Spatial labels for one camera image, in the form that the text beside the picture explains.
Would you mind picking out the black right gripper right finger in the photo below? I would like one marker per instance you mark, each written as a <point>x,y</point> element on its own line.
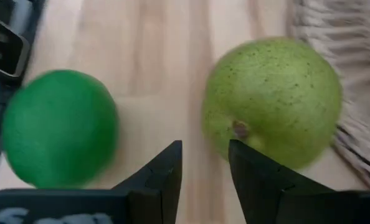
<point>256,186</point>

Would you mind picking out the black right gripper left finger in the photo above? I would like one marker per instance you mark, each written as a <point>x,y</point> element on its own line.
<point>154,196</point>

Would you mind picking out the green pear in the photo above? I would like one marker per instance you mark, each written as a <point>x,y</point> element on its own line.
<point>275,99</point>

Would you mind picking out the large green lime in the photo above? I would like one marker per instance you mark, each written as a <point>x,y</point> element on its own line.
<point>60,127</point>

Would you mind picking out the round woven placemat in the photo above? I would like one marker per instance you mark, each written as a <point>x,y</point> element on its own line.
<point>359,62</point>

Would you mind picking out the black camera block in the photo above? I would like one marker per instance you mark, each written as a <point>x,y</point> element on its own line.
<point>4,46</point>

